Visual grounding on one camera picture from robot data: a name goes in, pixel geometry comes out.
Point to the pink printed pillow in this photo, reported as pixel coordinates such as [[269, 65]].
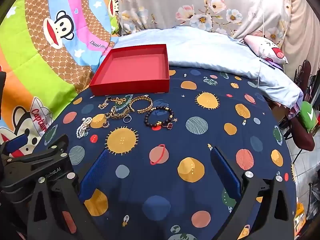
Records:
[[262, 47]]

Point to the maroon chair seat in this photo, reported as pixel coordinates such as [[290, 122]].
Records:
[[302, 136]]

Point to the grey floral quilt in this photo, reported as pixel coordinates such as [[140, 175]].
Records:
[[190, 2]]

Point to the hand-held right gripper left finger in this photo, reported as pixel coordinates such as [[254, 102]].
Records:
[[94, 173]]

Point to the red cardboard box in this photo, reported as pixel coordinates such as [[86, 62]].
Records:
[[135, 65]]

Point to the beige curtain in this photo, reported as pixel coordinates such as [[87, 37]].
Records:
[[302, 30]]

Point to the light blue blanket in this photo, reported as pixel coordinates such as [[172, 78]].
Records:
[[205, 50]]

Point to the black metal rack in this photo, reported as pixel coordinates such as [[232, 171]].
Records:
[[306, 75]]

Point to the cartoon monkey printed blanket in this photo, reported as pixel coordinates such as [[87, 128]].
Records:
[[45, 75]]

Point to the navy planet print bed sheet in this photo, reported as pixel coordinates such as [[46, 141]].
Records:
[[175, 135]]

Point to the gold hoop earring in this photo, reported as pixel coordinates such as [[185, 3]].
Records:
[[108, 115]]

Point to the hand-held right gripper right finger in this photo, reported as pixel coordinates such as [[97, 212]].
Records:
[[225, 172]]

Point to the purple and black item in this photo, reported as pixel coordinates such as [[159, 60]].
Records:
[[271, 65]]

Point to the orange box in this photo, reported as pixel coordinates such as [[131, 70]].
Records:
[[299, 217]]

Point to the black plastic bag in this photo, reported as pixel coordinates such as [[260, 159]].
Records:
[[313, 200]]

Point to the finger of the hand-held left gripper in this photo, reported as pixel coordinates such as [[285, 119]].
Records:
[[16, 141], [58, 143]]

